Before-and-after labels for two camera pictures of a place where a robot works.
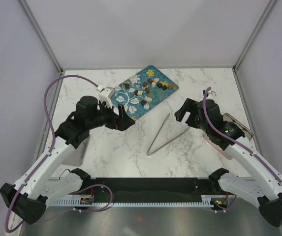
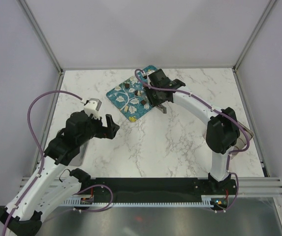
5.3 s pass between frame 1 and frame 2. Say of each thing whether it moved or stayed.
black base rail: stayed
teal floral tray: stayed
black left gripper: moved
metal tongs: moved
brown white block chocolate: stayed
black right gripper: moved
